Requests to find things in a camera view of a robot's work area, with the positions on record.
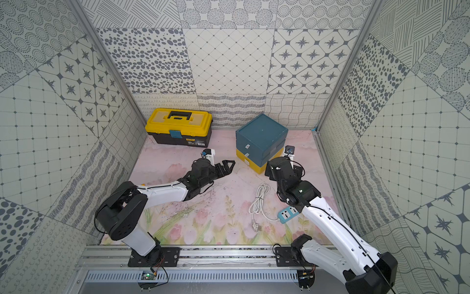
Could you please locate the yellow bottom drawer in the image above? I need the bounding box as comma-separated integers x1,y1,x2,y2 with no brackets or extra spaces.
236,147,283,174

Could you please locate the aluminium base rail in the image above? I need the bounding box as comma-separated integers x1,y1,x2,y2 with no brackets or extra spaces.
69,245,328,293

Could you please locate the teal drawer cabinet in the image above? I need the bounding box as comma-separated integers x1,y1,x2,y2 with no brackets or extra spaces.
236,114,288,161

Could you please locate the yellow black plastic toolbox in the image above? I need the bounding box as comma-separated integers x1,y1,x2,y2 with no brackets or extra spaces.
145,108,213,148

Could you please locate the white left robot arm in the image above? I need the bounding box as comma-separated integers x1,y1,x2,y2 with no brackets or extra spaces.
95,158,236,259

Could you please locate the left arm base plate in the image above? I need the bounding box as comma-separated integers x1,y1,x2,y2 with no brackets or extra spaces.
127,246,181,268

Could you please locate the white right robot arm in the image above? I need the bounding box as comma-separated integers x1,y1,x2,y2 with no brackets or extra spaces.
265,157,398,294

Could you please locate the white power cable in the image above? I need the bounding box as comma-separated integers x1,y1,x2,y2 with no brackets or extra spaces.
248,183,280,232

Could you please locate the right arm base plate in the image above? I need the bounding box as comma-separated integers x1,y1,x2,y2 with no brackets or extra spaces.
272,245,316,269

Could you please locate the teal power strip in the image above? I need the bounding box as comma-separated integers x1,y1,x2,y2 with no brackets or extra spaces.
277,206,299,224

